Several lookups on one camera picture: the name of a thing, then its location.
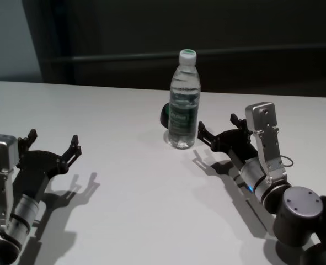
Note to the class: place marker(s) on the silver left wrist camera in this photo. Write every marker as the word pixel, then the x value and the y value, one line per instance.
pixel 0 165

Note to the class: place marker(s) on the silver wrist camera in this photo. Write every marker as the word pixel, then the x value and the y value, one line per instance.
pixel 264 129
pixel 0 165

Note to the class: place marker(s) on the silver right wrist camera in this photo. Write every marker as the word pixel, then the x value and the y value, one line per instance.
pixel 264 129

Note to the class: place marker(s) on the green YES button black base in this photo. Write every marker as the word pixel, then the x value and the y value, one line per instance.
pixel 165 117

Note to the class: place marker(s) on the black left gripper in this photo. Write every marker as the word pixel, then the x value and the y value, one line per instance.
pixel 41 168

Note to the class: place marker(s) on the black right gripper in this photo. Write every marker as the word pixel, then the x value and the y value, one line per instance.
pixel 234 145

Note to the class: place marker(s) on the clear water bottle green label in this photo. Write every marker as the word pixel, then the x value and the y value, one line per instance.
pixel 184 105

